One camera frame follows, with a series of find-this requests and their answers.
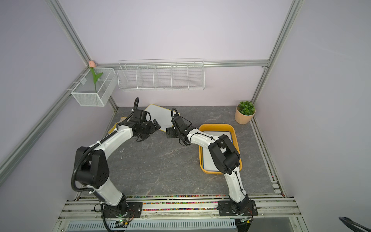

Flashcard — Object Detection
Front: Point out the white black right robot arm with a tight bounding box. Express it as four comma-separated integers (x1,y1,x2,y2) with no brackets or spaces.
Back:
166,113,254,215

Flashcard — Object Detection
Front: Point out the yellow dotted work glove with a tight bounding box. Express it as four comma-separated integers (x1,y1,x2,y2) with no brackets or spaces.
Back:
107,117,126,134

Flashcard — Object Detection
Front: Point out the yellow-framed whiteboard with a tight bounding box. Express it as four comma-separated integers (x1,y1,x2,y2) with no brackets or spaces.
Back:
145,104,173,132

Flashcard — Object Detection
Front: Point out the yellow storage tray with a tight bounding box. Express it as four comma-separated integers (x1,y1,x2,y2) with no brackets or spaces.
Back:
199,124,240,175

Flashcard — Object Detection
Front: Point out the white vented front panel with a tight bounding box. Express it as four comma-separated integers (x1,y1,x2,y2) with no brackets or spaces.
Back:
64,218,237,232

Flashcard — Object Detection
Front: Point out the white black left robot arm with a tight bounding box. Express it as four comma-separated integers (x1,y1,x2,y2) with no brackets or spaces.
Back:
71,109,161,218

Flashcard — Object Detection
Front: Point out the pink artificial tulip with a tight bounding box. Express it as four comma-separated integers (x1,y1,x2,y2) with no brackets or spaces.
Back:
88,61,103,93

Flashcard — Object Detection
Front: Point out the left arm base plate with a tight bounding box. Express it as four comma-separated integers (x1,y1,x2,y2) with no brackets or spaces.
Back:
103,202,143,218

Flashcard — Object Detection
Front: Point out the white mesh wall basket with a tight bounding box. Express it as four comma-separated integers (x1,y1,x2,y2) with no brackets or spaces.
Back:
71,68,118,107

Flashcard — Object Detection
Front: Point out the white wire wall shelf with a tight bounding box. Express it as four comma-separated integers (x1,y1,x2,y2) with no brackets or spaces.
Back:
117,59,205,91

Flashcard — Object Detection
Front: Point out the aluminium frame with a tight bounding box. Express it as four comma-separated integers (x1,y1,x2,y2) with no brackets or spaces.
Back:
1,1,303,184

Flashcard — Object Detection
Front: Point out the beige plant pot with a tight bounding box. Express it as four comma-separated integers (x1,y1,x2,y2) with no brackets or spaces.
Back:
235,107,255,125

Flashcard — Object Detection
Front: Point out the green artificial plant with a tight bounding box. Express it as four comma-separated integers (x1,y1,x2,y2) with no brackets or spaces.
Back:
237,101,256,116

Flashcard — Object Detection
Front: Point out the blue-framed whiteboard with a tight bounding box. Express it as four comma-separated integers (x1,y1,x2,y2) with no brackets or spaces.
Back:
203,131,232,172

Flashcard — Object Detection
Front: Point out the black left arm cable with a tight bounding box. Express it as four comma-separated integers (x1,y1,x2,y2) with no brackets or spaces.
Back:
71,97,140,193

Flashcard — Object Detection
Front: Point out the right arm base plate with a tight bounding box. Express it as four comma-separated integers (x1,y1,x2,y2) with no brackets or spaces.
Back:
217,200,258,216

